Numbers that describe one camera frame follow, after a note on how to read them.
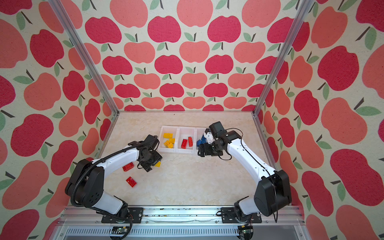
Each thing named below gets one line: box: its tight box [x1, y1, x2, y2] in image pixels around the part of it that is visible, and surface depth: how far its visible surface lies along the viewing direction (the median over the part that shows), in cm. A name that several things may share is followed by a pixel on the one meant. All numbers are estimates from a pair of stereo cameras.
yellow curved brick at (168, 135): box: [163, 133, 174, 139], surface depth 106 cm
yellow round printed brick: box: [163, 140, 174, 149], surface depth 100 cm
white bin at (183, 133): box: [175, 126, 197, 154], surface depth 101 cm
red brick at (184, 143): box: [181, 138, 188, 149], surface depth 103 cm
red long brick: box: [188, 136, 193, 147], surface depth 103 cm
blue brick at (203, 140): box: [200, 135, 207, 144], surface depth 104 cm
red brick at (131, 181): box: [125, 176, 137, 188], surface depth 86 cm
